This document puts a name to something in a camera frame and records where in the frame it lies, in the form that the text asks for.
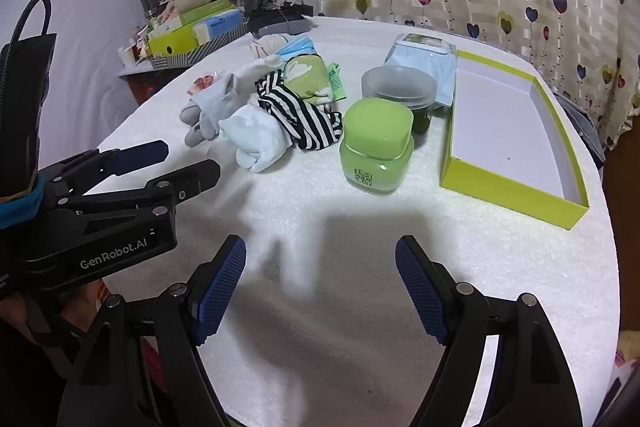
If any yellow-green cardboard box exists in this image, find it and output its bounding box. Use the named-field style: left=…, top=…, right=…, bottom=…
left=440, top=49, right=591, bottom=230

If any blue face mask stack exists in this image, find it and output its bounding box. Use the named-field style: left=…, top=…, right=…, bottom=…
left=275, top=37, right=317, bottom=58

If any striped shallow box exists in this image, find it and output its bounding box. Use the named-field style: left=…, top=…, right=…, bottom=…
left=150, top=19, right=249, bottom=70

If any beige rolled cloth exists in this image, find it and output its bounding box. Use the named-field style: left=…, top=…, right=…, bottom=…
left=160, top=0, right=216, bottom=20

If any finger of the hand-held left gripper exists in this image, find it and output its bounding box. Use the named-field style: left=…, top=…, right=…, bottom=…
left=37, top=139, right=170, bottom=202
left=65, top=159, right=221, bottom=220

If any black white striped sock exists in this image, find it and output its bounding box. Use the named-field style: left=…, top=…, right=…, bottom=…
left=254, top=74, right=301, bottom=108
left=257, top=97, right=344, bottom=152

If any beige sock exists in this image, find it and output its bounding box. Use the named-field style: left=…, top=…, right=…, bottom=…
left=249, top=34, right=293, bottom=58

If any clear plastic jar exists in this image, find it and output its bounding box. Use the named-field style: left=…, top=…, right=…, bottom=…
left=361, top=66, right=438, bottom=135

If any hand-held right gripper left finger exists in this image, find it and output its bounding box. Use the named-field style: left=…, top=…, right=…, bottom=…
left=60, top=234, right=248, bottom=427

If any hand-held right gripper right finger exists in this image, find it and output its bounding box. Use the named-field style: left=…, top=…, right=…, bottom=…
left=395, top=234, right=583, bottom=427

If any grey clothes pile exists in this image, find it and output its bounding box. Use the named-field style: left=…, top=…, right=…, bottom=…
left=555, top=92, right=606, bottom=168

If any light blue wet wipes pack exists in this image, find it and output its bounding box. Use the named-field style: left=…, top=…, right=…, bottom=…
left=384, top=33, right=458, bottom=108

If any side table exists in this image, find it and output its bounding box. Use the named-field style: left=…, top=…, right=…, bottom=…
left=118, top=49, right=191, bottom=108

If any grey white sock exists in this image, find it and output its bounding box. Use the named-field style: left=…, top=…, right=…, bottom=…
left=181, top=74, right=242, bottom=148

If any brown wooden door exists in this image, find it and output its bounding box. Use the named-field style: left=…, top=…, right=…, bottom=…
left=597, top=127, right=640, bottom=338

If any green printed towel pack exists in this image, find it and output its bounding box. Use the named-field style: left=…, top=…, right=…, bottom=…
left=282, top=54, right=347, bottom=104

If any clear bag of red candy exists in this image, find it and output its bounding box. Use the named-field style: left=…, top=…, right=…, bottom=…
left=189, top=76, right=223, bottom=96

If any grey black headset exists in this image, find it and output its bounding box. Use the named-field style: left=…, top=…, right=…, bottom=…
left=247, top=4, right=315, bottom=38

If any green cosmetic jar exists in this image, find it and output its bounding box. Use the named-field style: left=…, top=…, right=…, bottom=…
left=339, top=99, right=416, bottom=198

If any green white flat box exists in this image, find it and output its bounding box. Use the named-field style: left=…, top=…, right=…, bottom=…
left=177, top=0, right=236, bottom=25

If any floral bedding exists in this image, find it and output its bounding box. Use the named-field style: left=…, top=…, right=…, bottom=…
left=610, top=332, right=640, bottom=408

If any blue tissue box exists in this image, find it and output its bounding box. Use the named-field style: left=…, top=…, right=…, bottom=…
left=192, top=9, right=246, bottom=42

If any lime green file box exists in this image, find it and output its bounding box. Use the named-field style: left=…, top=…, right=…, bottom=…
left=148, top=24, right=201, bottom=58

